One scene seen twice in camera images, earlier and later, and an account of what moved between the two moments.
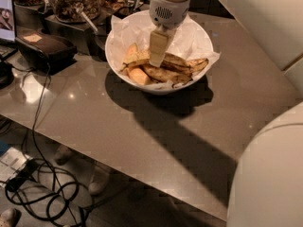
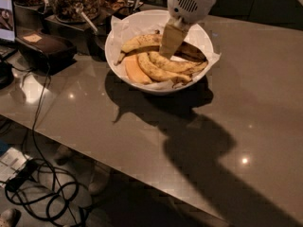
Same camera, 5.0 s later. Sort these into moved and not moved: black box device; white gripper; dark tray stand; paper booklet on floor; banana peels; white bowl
Moved: white gripper; banana peels
Not moved: dark tray stand; paper booklet on floor; black box device; white bowl
